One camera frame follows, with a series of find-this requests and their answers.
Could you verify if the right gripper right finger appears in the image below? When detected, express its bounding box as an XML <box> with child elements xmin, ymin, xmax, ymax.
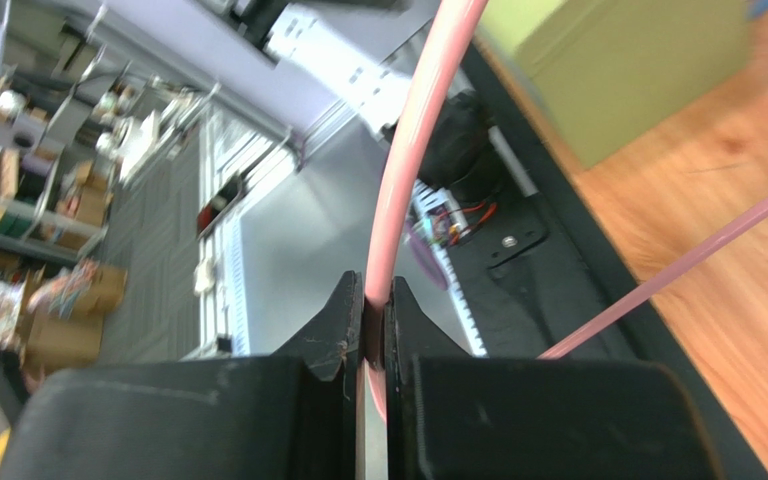
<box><xmin>384</xmin><ymin>277</ymin><xmax>721</xmax><ymax>479</ymax></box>

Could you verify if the olive green box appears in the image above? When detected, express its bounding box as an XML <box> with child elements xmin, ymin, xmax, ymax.
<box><xmin>480</xmin><ymin>0</ymin><xmax>750</xmax><ymax>168</ymax></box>

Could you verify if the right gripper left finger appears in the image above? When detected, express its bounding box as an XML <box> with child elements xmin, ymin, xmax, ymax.
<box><xmin>0</xmin><ymin>271</ymin><xmax>364</xmax><ymax>479</ymax></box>

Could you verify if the thick pink hanger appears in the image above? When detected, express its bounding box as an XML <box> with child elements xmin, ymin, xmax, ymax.
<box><xmin>364</xmin><ymin>0</ymin><xmax>768</xmax><ymax>418</ymax></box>

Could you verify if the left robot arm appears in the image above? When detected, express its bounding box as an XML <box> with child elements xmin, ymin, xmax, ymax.
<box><xmin>203</xmin><ymin>1</ymin><xmax>505</xmax><ymax>204</ymax></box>

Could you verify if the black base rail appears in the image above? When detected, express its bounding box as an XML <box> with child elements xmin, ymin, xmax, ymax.
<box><xmin>450</xmin><ymin>47</ymin><xmax>767</xmax><ymax>479</ymax></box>

